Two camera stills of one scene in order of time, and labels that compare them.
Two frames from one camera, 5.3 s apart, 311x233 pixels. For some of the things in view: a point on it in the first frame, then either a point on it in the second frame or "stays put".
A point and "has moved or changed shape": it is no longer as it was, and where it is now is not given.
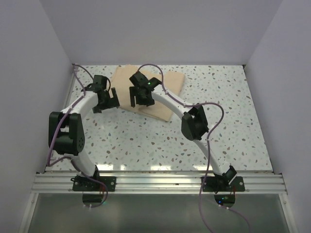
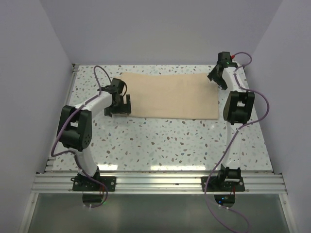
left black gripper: [98, 108] -> [125, 108]
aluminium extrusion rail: [159, 183] stays put
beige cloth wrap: [171, 82] has moved or changed shape
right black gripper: [134, 91] -> [213, 75]
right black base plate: [236, 184] stays put
